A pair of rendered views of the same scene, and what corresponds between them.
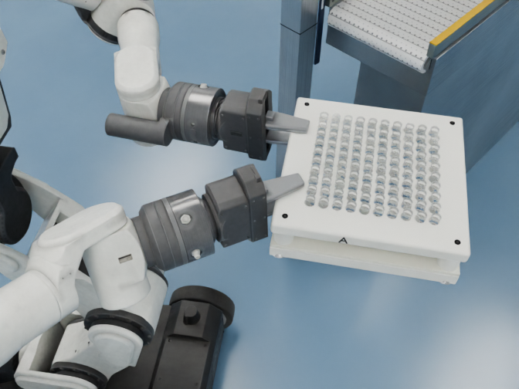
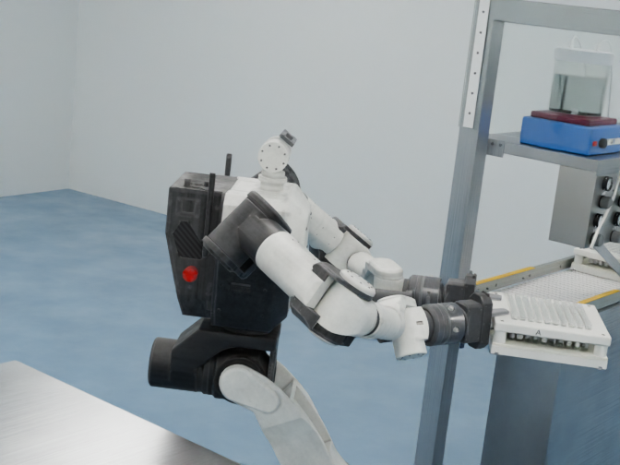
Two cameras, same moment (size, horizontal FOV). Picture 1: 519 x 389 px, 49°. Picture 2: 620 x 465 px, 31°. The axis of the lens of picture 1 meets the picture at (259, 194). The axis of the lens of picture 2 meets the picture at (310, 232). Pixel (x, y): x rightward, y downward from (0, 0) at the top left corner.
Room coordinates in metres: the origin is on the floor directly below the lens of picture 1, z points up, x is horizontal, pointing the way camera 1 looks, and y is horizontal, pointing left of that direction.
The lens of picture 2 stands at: (-1.81, 0.65, 1.75)
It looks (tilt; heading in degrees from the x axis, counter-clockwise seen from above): 13 degrees down; 354
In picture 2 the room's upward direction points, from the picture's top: 6 degrees clockwise
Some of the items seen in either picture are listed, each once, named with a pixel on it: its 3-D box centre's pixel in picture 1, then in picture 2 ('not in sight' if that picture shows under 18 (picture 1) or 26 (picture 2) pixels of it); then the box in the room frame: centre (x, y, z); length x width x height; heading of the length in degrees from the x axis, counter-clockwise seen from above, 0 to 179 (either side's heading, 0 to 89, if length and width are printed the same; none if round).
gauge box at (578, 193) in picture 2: not in sight; (590, 203); (1.03, -0.40, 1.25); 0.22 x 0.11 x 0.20; 136
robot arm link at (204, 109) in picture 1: (229, 118); (447, 297); (0.63, 0.04, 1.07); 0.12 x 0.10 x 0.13; 73
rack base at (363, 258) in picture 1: (368, 193); (542, 338); (0.53, -0.16, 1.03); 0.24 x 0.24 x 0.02; 80
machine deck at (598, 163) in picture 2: not in sight; (582, 149); (1.27, -0.44, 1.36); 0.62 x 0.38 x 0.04; 136
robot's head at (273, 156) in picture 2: not in sight; (274, 159); (0.62, 0.47, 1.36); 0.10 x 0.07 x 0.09; 172
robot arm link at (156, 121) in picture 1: (155, 116); (396, 296); (0.65, 0.16, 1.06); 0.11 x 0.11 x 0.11; 73
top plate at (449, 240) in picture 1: (373, 170); (546, 316); (0.53, -0.16, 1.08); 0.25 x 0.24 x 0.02; 170
